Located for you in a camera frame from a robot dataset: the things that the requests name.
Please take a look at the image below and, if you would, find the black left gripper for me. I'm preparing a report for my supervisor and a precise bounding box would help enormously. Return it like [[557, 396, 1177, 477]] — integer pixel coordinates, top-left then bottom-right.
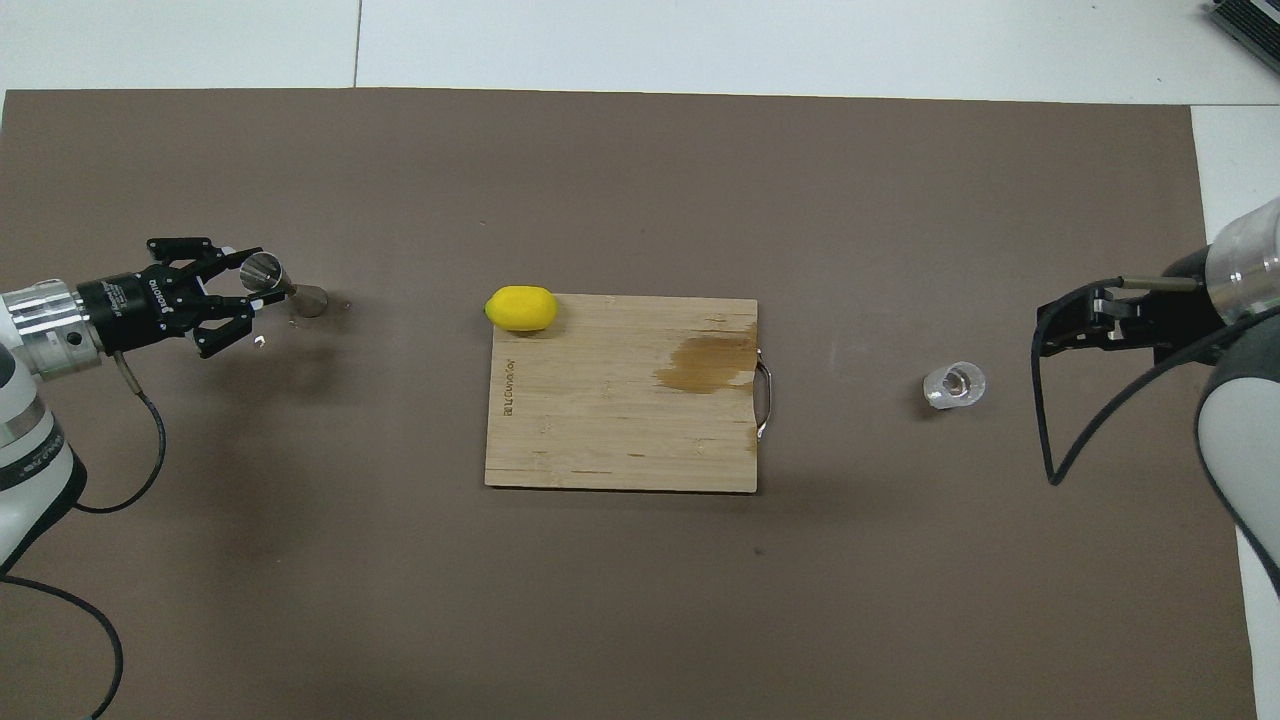
[[78, 237, 263, 360]]

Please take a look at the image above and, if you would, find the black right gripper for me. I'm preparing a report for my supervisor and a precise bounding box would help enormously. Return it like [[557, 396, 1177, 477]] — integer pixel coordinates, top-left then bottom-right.
[[1037, 248, 1226, 366]]

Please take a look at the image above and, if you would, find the steel double jigger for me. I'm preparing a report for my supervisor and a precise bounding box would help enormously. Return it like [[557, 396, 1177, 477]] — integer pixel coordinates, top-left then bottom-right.
[[238, 252, 332, 320]]

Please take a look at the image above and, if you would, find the small clear glass cup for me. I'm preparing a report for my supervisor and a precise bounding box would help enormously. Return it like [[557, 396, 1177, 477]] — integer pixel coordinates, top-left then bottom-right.
[[922, 360, 987, 412]]

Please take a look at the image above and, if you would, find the yellow lemon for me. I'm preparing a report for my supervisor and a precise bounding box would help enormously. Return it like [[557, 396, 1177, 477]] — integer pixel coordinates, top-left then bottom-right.
[[485, 285, 559, 333]]

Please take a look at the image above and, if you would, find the grey ribbed device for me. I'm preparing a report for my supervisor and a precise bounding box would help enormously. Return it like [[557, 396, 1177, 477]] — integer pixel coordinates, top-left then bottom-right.
[[1203, 0, 1280, 73]]

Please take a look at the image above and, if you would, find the wooden cutting board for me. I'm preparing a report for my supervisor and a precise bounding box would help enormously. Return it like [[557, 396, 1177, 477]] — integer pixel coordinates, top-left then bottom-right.
[[485, 294, 774, 494]]

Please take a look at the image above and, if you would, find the brown table mat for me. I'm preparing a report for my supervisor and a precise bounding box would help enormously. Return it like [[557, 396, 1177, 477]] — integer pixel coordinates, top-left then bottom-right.
[[0, 88, 1259, 720]]

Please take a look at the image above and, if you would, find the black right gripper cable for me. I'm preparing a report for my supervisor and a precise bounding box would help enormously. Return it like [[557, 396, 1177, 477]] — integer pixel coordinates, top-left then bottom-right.
[[1031, 276, 1280, 488]]

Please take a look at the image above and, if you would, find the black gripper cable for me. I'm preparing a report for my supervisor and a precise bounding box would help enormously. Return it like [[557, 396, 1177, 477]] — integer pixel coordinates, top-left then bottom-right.
[[1031, 276, 1280, 488], [0, 352, 169, 720]]

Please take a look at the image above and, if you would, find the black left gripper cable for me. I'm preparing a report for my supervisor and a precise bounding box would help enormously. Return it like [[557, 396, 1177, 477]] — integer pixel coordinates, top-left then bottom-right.
[[0, 352, 169, 720]]

